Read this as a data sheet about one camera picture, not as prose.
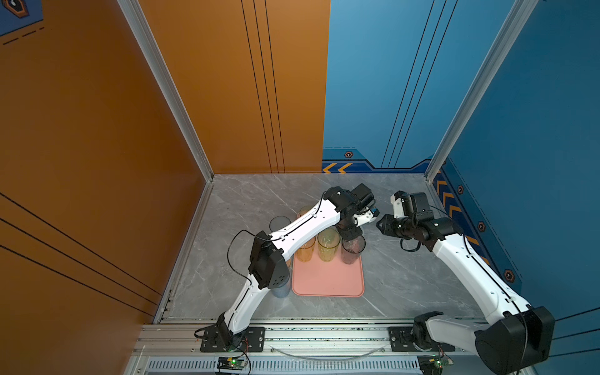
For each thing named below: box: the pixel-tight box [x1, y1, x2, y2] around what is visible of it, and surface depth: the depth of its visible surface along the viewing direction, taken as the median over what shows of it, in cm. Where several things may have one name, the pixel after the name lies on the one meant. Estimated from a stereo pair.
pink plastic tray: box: [291, 249, 365, 298], surface depth 88 cm
